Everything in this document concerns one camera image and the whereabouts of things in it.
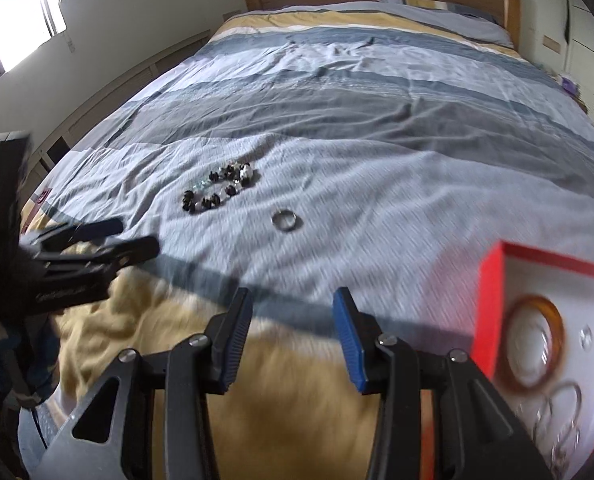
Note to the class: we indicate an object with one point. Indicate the grey pillow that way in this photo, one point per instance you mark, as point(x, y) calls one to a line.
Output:
point(447, 15)

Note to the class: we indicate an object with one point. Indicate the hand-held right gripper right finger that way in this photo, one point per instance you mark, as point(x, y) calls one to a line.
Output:
point(348, 345)

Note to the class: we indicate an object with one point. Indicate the striped blanket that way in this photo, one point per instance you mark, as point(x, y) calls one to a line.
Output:
point(352, 135)

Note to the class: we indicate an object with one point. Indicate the window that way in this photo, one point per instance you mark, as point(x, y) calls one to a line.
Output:
point(22, 5)

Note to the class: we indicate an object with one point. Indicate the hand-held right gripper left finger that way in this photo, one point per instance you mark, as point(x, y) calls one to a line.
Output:
point(237, 340)

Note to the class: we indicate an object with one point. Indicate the red jewelry box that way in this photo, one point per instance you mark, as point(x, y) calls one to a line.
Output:
point(492, 310)

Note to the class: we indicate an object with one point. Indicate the blue white garment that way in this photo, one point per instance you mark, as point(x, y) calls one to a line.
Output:
point(2, 360)

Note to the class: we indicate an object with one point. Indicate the amber bangle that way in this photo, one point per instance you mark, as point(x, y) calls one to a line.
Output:
point(559, 320)

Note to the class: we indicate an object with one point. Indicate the silver bangle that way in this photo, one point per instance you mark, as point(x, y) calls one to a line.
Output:
point(577, 395)

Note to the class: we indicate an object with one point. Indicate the purple box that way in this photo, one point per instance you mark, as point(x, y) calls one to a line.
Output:
point(569, 80)

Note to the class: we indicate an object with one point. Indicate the wooden nightstand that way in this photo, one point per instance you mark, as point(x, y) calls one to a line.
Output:
point(577, 95)

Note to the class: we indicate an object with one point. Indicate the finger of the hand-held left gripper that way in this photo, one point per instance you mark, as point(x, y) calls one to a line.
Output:
point(92, 228)
point(132, 247)

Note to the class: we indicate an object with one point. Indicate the wall switch plate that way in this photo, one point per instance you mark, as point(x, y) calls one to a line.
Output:
point(552, 44)

